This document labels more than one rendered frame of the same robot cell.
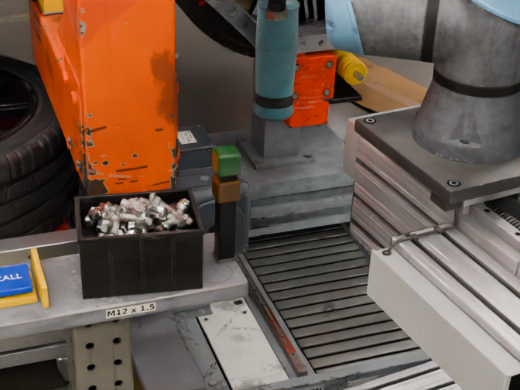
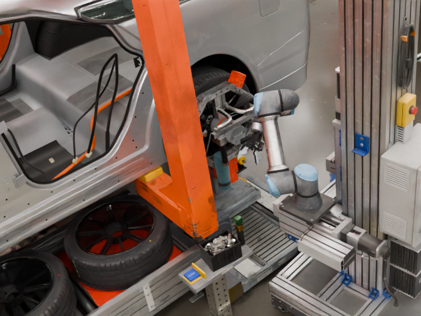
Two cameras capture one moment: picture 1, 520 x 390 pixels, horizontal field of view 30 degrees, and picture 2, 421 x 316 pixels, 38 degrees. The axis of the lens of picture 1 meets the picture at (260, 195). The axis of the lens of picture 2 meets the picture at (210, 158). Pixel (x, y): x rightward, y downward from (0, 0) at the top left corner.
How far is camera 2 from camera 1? 2.05 m
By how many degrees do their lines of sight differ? 11
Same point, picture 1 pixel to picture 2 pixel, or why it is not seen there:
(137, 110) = (207, 213)
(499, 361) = (337, 259)
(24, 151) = (163, 231)
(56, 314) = (210, 279)
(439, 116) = (302, 203)
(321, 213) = (242, 205)
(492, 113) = (314, 199)
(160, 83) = (211, 204)
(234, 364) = (242, 269)
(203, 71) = not seen: hidden behind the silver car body
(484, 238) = (321, 229)
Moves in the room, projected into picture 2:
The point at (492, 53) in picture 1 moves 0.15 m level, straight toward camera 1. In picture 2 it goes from (311, 188) to (317, 207)
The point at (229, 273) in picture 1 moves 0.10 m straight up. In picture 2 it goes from (246, 249) to (244, 236)
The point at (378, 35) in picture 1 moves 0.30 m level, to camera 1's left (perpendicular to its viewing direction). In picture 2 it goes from (284, 192) to (228, 209)
